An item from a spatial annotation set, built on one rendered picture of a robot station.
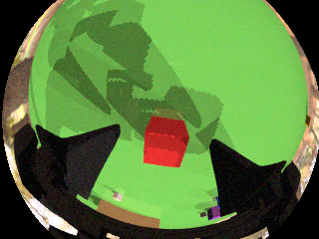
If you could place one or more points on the red block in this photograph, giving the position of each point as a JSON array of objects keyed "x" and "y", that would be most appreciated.
[{"x": 165, "y": 141}]

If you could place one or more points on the purple block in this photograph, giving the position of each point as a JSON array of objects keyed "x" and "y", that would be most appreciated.
[{"x": 213, "y": 213}]

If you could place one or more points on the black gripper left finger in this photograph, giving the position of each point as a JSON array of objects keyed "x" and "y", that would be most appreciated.
[{"x": 81, "y": 157}]

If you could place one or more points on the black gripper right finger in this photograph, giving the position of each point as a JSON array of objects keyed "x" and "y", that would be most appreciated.
[{"x": 236, "y": 177}]

